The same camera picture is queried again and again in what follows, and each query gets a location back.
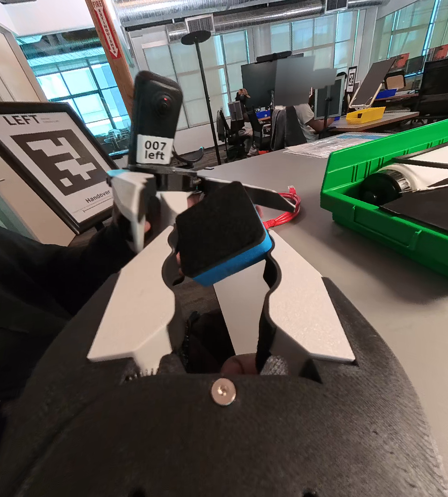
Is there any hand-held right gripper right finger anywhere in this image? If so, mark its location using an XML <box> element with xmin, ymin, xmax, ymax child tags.
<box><xmin>255</xmin><ymin>230</ymin><xmax>356</xmax><ymax>377</ymax></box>

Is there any black curved floor stand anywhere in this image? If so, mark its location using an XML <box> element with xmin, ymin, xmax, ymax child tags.
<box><xmin>173</xmin><ymin>147</ymin><xmax>205</xmax><ymax>164</ymax></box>

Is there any blue black whiteboard eraser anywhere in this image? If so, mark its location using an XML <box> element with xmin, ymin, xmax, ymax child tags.
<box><xmin>175</xmin><ymin>181</ymin><xmax>275</xmax><ymax>288</ymax></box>

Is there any wooden support post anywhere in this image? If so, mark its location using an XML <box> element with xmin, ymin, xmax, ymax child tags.
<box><xmin>85</xmin><ymin>0</ymin><xmax>135</xmax><ymax>117</ymax></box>

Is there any office chair with grey jacket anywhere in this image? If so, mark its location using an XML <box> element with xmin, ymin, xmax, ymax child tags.
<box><xmin>270</xmin><ymin>106</ymin><xmax>307</xmax><ymax>152</ymax></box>

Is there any black floor lamp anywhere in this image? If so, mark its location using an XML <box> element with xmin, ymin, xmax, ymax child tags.
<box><xmin>181</xmin><ymin>30</ymin><xmax>222</xmax><ymax>165</ymax></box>

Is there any black framed marker sign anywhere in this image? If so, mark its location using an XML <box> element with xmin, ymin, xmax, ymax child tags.
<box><xmin>0</xmin><ymin>102</ymin><xmax>118</xmax><ymax>235</ymax></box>

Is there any person's left hand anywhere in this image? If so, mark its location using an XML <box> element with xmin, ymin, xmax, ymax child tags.
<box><xmin>172</xmin><ymin>250</ymin><xmax>188</xmax><ymax>288</ymax></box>

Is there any red ethernet cable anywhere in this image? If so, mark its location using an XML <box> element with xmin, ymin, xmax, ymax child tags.
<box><xmin>263</xmin><ymin>186</ymin><xmax>301</xmax><ymax>230</ymax></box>

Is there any thin black cable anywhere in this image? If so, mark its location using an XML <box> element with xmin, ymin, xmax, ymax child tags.
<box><xmin>393</xmin><ymin>134</ymin><xmax>448</xmax><ymax>171</ymax></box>

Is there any large silver ventilation duct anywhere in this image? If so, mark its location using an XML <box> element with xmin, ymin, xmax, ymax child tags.
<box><xmin>113</xmin><ymin>0</ymin><xmax>325</xmax><ymax>24</ymax></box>

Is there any black office chair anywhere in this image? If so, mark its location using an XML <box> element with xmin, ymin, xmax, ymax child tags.
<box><xmin>418</xmin><ymin>50</ymin><xmax>448</xmax><ymax>117</ymax></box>
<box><xmin>217</xmin><ymin>110</ymin><xmax>248</xmax><ymax>162</ymax></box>

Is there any black flat sheet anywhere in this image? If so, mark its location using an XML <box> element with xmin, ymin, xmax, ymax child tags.
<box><xmin>379</xmin><ymin>167</ymin><xmax>448</xmax><ymax>235</ymax></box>

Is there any wooden desk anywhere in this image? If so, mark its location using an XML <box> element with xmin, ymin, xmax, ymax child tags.
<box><xmin>327</xmin><ymin>111</ymin><xmax>419</xmax><ymax>134</ymax></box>

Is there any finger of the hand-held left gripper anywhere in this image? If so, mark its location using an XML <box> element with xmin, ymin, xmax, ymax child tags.
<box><xmin>193</xmin><ymin>177</ymin><xmax>300</xmax><ymax>213</ymax></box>
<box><xmin>111</xmin><ymin>173</ymin><xmax>191</xmax><ymax>254</ymax></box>

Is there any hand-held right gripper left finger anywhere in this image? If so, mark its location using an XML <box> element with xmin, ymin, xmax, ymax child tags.
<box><xmin>87</xmin><ymin>225</ymin><xmax>188</xmax><ymax>377</ymax></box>

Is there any tilted black board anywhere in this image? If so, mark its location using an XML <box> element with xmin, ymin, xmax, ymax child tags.
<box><xmin>349</xmin><ymin>58</ymin><xmax>397</xmax><ymax>110</ymax></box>

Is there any green plastic bin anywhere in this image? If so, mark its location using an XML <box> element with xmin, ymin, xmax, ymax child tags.
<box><xmin>320</xmin><ymin>115</ymin><xmax>448</xmax><ymax>290</ymax></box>

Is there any clear sleeve with papers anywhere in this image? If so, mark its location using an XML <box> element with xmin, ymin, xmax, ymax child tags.
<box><xmin>284</xmin><ymin>134</ymin><xmax>387</xmax><ymax>159</ymax></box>

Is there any slim duct with grilles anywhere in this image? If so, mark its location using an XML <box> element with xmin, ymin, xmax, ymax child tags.
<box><xmin>168</xmin><ymin>15</ymin><xmax>327</xmax><ymax>42</ymax></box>

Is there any yellow plastic bin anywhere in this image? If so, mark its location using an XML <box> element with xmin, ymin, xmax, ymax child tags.
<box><xmin>345</xmin><ymin>107</ymin><xmax>387</xmax><ymax>124</ymax></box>

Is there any red white vertical sign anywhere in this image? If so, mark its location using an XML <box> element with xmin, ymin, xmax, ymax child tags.
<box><xmin>91</xmin><ymin>0</ymin><xmax>122</xmax><ymax>60</ymax></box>

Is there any white bottle black cap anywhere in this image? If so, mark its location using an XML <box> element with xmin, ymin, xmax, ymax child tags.
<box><xmin>360</xmin><ymin>136</ymin><xmax>448</xmax><ymax>206</ymax></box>

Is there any small monitor on stand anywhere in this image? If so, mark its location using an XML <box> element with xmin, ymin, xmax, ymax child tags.
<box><xmin>314</xmin><ymin>75</ymin><xmax>346</xmax><ymax>121</ymax></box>

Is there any large black monitor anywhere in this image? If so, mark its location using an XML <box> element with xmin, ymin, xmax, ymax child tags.
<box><xmin>241</xmin><ymin>62</ymin><xmax>277</xmax><ymax>109</ymax></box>

